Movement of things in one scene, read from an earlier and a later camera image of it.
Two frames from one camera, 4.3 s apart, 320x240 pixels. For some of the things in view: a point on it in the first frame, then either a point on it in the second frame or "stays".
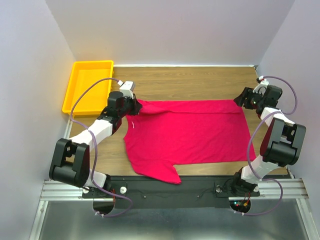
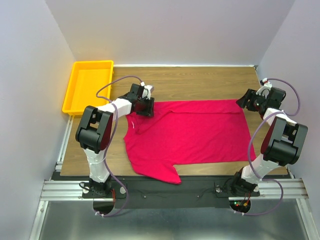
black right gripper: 247,93 stays
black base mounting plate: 148,192 stays
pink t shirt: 167,132 stays
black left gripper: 136,105 to 149,111
